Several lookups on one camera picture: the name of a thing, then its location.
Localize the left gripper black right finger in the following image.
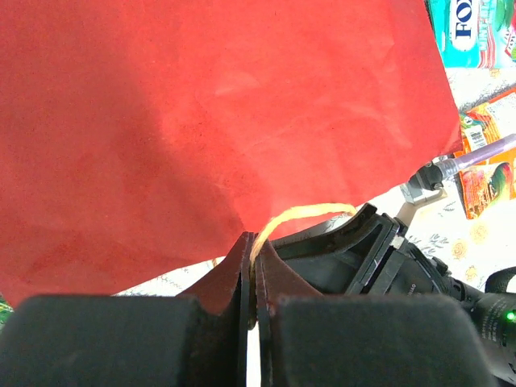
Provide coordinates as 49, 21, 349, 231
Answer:
255, 243, 497, 386

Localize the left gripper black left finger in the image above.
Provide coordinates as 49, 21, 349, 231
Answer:
1, 232, 252, 386

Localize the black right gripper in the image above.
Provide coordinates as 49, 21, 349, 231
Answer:
269, 203, 515, 347

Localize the yellow green Fox's candy bag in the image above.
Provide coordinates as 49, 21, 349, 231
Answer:
0, 295, 14, 328

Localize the orange snack packet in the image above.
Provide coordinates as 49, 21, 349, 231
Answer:
454, 88, 515, 219

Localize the red paper bag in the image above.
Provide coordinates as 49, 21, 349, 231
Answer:
1, 1, 460, 306

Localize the teal Fox's candy bag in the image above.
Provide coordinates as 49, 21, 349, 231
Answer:
427, 0, 515, 69

